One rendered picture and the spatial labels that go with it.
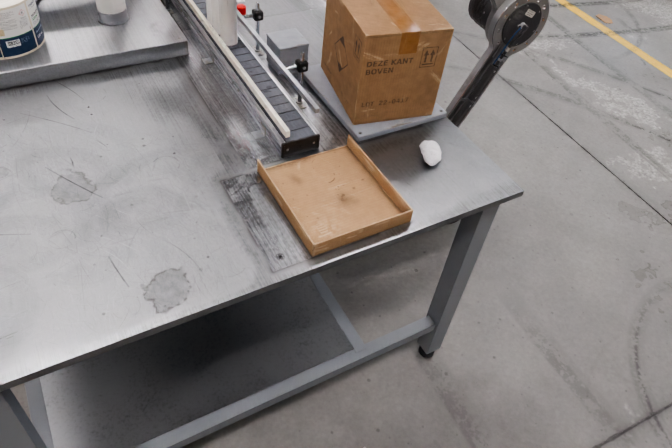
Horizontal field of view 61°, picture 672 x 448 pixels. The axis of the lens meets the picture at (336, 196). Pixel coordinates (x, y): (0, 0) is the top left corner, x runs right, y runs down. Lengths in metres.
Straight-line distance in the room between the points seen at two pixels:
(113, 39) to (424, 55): 0.92
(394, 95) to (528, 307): 1.16
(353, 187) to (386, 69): 0.32
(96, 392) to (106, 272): 0.63
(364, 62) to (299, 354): 0.90
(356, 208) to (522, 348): 1.11
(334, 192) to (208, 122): 0.42
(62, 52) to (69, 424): 1.02
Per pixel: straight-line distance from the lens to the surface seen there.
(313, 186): 1.40
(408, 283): 2.31
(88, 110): 1.69
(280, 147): 1.47
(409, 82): 1.56
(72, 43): 1.89
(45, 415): 1.84
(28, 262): 1.33
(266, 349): 1.83
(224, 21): 1.78
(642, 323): 2.58
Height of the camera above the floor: 1.80
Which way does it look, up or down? 44 degrees down
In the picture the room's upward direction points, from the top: 8 degrees clockwise
